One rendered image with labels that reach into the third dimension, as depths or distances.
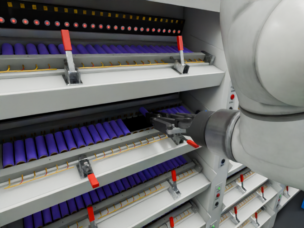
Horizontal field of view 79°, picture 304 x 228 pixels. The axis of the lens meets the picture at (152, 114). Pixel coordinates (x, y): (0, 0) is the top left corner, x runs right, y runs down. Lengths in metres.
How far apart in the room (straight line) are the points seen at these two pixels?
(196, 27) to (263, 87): 0.52
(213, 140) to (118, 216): 0.38
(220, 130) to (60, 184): 0.33
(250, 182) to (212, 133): 0.83
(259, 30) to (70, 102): 0.31
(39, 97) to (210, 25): 0.51
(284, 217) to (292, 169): 1.64
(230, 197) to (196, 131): 0.68
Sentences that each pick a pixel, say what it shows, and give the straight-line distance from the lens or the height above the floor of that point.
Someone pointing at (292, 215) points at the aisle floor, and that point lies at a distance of 1.97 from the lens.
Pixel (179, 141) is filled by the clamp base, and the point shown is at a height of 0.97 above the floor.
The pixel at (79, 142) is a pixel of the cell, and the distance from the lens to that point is 0.48.
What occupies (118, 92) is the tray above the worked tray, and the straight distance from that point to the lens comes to 0.39.
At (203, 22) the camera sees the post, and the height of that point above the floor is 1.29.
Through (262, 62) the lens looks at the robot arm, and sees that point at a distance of 0.18.
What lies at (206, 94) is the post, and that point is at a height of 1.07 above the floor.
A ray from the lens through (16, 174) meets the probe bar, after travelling 0.46.
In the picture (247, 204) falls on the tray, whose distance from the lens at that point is 1.30.
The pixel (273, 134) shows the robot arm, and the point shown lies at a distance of 0.26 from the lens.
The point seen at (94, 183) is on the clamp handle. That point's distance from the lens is 0.38.
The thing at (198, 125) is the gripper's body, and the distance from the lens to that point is 0.36.
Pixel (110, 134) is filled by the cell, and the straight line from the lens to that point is 0.51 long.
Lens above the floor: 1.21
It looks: 19 degrees down
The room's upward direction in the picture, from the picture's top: straight up
